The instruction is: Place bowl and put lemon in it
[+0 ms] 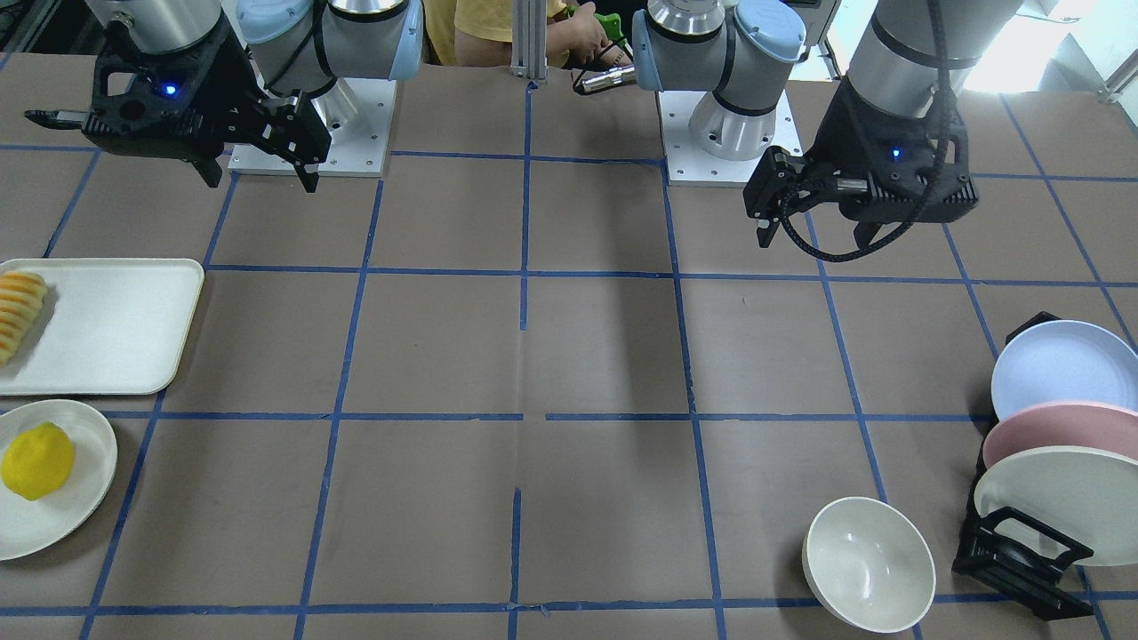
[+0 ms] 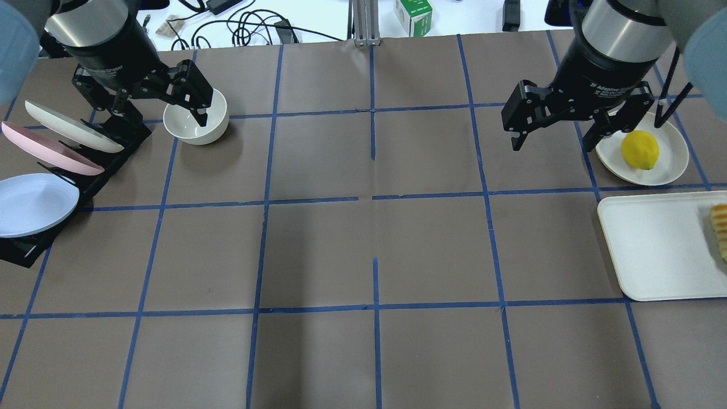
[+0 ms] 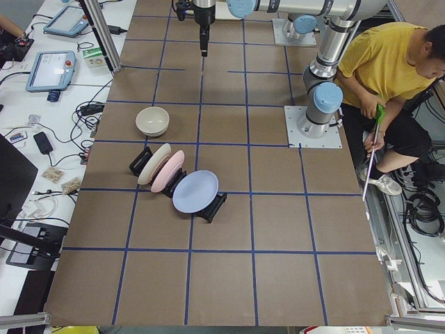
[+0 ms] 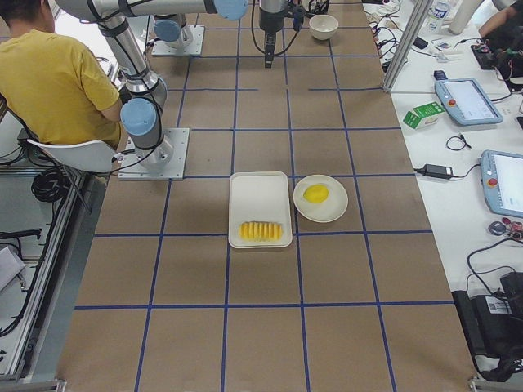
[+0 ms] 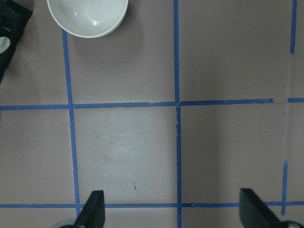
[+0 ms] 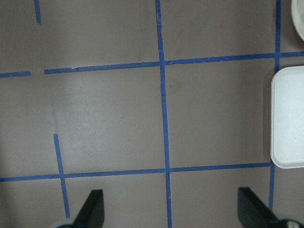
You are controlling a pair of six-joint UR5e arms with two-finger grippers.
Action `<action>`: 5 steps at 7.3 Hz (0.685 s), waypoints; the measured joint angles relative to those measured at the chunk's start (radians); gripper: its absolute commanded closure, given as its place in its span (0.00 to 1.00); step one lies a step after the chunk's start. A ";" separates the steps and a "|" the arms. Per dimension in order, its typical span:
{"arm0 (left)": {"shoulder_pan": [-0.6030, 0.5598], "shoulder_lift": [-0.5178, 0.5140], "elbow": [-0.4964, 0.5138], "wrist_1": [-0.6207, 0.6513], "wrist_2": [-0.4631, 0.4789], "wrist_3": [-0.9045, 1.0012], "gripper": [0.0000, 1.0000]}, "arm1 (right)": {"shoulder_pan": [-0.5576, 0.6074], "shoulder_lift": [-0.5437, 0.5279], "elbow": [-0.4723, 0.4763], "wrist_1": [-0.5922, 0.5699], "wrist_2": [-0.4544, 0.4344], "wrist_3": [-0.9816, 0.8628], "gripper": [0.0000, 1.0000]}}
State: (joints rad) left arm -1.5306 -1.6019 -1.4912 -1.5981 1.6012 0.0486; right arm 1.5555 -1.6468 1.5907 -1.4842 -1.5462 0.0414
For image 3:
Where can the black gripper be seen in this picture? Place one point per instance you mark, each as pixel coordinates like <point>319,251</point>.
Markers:
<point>205,14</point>

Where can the cream ceramic bowl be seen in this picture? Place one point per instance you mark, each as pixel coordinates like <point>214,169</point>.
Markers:
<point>153,121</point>

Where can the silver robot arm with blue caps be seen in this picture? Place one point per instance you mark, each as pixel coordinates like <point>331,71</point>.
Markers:
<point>324,96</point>

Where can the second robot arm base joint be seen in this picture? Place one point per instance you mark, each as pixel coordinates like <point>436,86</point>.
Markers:
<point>298,26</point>

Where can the person's hand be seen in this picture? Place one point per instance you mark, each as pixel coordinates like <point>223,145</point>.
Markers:
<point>368,105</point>

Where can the green white box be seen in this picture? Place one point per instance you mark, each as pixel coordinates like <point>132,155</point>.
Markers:
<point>93,57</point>

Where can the cream plate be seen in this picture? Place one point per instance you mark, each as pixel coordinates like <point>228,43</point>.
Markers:
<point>154,164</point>

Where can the teach pendant tablet far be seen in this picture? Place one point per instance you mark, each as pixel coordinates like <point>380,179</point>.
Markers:
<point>69,22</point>

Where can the teach pendant tablet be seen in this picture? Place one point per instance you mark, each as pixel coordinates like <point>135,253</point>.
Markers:
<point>69,22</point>
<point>52,70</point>

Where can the black power adapter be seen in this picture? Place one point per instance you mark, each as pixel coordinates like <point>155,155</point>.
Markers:
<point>91,109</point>

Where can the pink plate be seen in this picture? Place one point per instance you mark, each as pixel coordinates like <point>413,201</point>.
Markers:
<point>168,171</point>

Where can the black dish rack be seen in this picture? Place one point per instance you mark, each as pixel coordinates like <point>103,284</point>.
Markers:
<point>207,213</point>

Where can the teach pendant tablet near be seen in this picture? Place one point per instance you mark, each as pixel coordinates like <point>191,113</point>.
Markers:
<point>52,70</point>

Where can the blue plate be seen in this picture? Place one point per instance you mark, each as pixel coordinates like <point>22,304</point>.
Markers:
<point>195,192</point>

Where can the person in yellow shirt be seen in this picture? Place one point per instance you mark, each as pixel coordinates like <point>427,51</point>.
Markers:
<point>394,61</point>

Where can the black smartphone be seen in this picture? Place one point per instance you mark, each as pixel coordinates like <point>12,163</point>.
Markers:
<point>43,143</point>

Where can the bag of nuts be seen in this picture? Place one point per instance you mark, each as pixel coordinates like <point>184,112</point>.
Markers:
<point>53,174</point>

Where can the black monitor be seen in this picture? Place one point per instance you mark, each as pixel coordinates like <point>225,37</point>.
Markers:
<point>17,177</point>

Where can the white sneaker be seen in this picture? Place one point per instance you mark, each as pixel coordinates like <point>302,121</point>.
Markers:
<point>385,183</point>

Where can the aluminium frame post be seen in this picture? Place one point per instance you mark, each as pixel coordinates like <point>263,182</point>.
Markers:
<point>96,20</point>

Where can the green handled grabber stick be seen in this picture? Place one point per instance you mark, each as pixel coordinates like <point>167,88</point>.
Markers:
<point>379,115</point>

